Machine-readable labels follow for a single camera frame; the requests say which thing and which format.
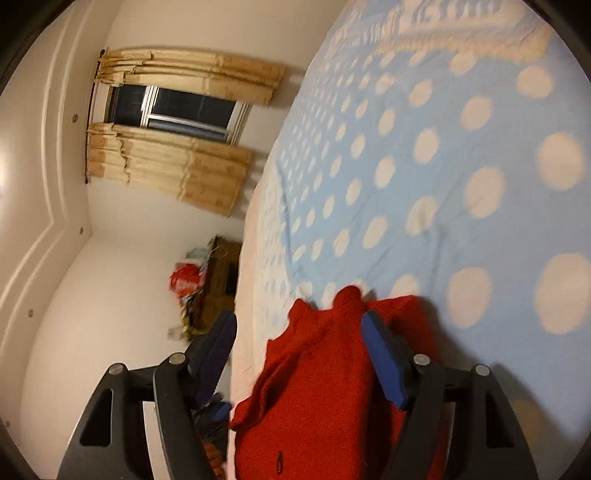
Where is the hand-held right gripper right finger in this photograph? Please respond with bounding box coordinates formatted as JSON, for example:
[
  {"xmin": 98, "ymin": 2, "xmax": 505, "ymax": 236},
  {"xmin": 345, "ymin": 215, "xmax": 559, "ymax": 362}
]
[{"xmin": 361, "ymin": 311, "xmax": 539, "ymax": 480}]

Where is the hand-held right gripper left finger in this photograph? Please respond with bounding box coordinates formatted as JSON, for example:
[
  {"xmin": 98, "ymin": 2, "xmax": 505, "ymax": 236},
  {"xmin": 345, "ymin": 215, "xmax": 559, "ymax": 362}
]
[{"xmin": 58, "ymin": 310, "xmax": 238, "ymax": 480}]

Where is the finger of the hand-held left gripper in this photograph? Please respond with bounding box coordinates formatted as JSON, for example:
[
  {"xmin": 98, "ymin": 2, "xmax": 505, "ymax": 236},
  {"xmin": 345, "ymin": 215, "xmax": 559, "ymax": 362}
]
[{"xmin": 194, "ymin": 401, "xmax": 232, "ymax": 445}]

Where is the red knitted garment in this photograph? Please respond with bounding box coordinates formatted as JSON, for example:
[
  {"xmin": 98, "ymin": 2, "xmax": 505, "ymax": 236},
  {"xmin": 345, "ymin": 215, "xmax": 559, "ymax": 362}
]
[{"xmin": 229, "ymin": 285, "xmax": 458, "ymax": 480}]

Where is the person's left hand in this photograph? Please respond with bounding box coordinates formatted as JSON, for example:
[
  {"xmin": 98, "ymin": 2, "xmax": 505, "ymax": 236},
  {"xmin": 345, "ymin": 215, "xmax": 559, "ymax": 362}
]
[{"xmin": 203, "ymin": 440, "xmax": 228, "ymax": 480}]

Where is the colourful hanging clutter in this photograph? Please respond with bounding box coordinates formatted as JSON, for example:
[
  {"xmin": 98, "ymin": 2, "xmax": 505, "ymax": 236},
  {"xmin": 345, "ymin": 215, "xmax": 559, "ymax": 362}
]
[{"xmin": 178, "ymin": 295, "xmax": 205, "ymax": 343}]

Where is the white bed sheet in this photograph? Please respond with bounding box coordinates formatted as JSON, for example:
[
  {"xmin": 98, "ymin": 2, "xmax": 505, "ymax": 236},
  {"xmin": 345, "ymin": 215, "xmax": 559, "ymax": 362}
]
[{"xmin": 228, "ymin": 69, "xmax": 324, "ymax": 418}]

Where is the wooden cabinet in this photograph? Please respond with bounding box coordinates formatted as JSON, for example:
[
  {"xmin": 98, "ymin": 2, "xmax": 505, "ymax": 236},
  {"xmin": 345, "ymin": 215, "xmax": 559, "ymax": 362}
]
[{"xmin": 191, "ymin": 235, "xmax": 243, "ymax": 337}]

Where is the red plastic bag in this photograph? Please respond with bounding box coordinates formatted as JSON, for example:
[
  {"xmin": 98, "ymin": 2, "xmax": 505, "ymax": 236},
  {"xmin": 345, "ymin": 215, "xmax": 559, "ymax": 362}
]
[{"xmin": 169, "ymin": 263, "xmax": 207, "ymax": 301}]

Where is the beige curtain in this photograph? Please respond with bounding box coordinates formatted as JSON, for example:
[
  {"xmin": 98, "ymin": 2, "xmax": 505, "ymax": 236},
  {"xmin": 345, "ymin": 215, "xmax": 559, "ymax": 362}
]
[
  {"xmin": 95, "ymin": 46, "xmax": 287, "ymax": 108},
  {"xmin": 85, "ymin": 121, "xmax": 254, "ymax": 217}
]

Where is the blue polka dot blanket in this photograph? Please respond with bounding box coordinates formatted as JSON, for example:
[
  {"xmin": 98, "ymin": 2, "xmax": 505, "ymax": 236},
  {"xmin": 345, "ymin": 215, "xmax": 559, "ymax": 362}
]
[{"xmin": 259, "ymin": 0, "xmax": 589, "ymax": 480}]

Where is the window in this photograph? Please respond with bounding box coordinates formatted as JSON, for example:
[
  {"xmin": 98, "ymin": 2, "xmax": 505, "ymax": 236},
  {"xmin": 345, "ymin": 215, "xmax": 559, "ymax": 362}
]
[{"xmin": 107, "ymin": 84, "xmax": 250, "ymax": 145}]

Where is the dark curtain rod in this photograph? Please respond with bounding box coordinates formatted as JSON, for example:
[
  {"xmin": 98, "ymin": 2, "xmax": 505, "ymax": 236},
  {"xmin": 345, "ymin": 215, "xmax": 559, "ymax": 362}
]
[{"xmin": 84, "ymin": 48, "xmax": 107, "ymax": 185}]

